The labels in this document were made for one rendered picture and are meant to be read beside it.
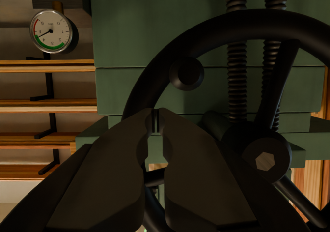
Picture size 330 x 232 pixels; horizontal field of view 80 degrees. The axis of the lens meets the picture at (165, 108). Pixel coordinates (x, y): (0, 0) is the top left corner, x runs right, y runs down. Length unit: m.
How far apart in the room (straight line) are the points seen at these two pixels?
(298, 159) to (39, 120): 3.42
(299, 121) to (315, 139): 0.05
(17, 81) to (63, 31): 3.32
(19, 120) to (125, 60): 3.40
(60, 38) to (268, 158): 0.32
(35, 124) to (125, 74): 3.26
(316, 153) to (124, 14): 0.46
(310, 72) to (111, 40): 0.38
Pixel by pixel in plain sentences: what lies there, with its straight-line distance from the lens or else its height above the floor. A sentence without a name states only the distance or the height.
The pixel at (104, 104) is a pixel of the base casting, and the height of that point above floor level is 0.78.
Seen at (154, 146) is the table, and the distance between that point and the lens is 0.40.
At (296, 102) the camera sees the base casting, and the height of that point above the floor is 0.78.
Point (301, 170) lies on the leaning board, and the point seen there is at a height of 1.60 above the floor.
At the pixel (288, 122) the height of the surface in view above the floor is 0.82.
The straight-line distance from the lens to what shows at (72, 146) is 0.61.
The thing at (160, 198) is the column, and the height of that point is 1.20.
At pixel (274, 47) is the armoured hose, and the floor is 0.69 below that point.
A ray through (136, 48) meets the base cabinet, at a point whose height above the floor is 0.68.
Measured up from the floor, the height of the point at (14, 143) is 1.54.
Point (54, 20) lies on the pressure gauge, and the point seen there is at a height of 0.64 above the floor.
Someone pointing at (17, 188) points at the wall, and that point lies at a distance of 4.15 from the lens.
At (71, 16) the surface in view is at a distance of 0.42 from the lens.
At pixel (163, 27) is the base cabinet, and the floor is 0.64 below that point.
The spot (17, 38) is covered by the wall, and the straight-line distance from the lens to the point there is 3.65.
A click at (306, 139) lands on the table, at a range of 0.49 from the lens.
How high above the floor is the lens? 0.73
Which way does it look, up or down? 8 degrees up
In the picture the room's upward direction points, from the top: 179 degrees clockwise
